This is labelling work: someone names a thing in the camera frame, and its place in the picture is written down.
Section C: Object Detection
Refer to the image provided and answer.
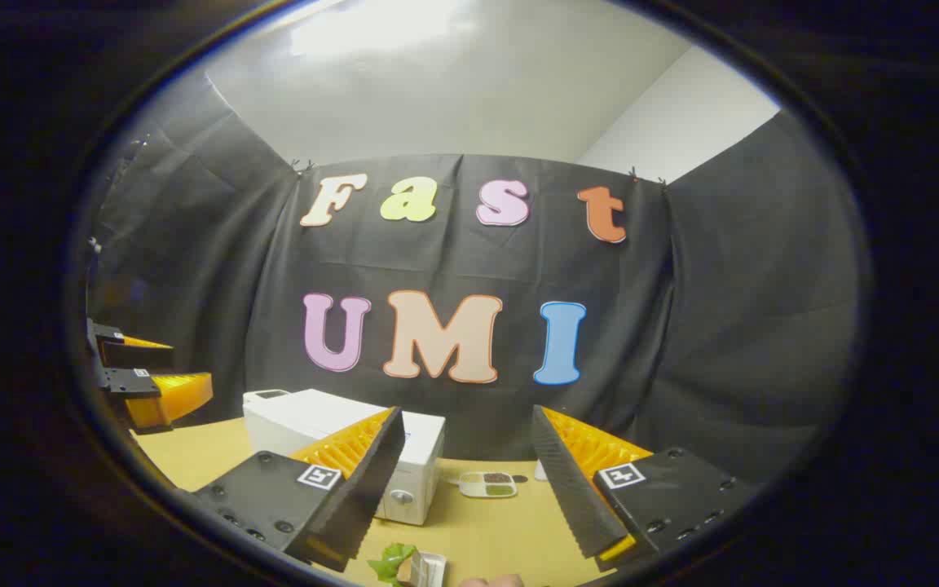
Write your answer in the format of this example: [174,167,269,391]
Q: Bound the white microwave oven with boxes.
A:
[243,389,446,527]

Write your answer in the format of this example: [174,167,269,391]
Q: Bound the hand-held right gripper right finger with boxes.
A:
[531,404,756,572]

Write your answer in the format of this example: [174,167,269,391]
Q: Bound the white ribbed plastic tray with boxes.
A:
[408,551,447,587]

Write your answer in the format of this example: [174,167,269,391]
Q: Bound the white divided sauce dish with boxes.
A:
[459,471,518,499]

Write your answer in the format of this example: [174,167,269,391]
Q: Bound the lettuce sandwich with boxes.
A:
[368,542,423,586]

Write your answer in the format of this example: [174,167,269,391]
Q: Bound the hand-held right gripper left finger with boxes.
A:
[192,406,407,573]

